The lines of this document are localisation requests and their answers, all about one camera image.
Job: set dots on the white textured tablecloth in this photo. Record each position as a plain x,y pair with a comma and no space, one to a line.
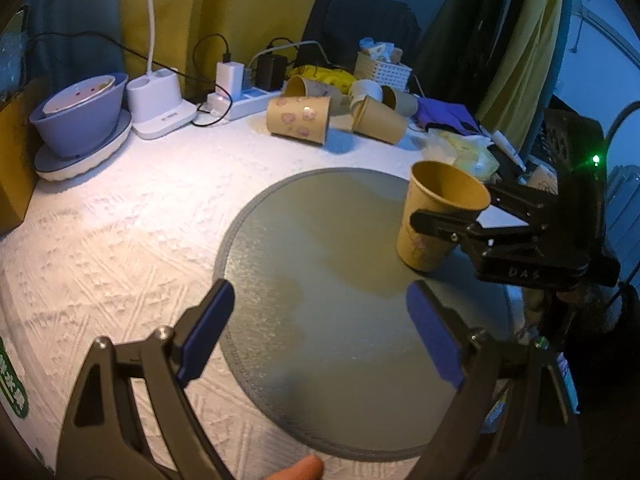
125,240

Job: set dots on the round grey mat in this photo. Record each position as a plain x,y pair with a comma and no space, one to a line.
350,280

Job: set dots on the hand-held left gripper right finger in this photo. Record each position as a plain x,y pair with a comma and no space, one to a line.
434,335

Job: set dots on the white power strip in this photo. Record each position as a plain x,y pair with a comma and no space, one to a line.
250,100

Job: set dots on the cardboard box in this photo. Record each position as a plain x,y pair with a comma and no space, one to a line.
12,170

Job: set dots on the white inner bowl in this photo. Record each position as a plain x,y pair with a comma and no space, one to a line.
75,97

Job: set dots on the crumpled plastic bag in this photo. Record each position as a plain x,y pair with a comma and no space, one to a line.
462,152

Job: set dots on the white tube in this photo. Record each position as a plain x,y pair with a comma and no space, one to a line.
507,147

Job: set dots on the yellow hanging towel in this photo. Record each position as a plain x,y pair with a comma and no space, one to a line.
525,45

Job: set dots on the black chair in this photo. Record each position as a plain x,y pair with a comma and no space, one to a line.
365,30

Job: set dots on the person's left hand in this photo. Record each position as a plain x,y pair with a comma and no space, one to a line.
297,469

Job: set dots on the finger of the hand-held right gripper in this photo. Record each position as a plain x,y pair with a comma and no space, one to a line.
440,225
517,199

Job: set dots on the white lamp base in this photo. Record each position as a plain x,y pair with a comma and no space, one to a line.
157,102

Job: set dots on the dark screen device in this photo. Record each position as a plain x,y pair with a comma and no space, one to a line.
12,57

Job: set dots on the white round base plate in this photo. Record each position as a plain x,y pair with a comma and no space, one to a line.
100,157

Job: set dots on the floral brown paper cup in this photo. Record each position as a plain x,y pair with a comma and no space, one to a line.
299,119

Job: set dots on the white woven basket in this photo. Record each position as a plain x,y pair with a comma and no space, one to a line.
382,70

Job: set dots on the purple cloth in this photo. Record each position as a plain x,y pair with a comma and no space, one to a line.
447,115

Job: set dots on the purple bowl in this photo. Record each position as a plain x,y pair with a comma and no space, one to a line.
80,127

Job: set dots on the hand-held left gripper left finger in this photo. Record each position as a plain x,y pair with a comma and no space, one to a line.
205,330

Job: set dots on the black power adapter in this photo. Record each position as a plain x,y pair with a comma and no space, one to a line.
271,72

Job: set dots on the white charger plug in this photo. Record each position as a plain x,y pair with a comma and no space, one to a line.
230,77

